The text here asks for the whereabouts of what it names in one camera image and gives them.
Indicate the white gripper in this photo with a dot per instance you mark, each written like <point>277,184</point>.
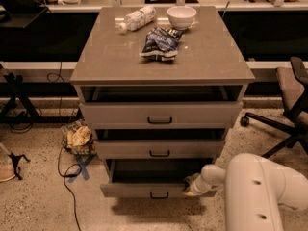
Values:
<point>199,186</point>

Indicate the grey middle drawer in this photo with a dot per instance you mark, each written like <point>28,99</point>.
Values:
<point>155,149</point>

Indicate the white bowl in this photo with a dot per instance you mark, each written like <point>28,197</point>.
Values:
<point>181,17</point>

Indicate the clear plastic water bottle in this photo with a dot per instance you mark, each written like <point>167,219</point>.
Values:
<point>137,19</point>

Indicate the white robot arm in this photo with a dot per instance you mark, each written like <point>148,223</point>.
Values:
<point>254,190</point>

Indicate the blue chip bag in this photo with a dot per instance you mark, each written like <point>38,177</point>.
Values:
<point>161,44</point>

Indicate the blue tape cross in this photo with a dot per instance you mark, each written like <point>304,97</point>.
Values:
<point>82,162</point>

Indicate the black office chair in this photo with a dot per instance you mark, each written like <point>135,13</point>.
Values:
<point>293,83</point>

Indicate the grey bottom drawer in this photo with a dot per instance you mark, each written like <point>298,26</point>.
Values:
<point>150,178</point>

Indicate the black tripod with white part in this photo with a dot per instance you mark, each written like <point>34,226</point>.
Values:
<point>9,172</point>

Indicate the grey drawer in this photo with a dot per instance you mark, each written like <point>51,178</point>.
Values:
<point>161,115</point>
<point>155,149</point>
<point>150,178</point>

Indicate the black stand frame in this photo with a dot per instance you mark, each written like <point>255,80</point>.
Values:
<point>20,109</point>

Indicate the grey top drawer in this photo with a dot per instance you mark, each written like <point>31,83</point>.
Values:
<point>161,115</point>

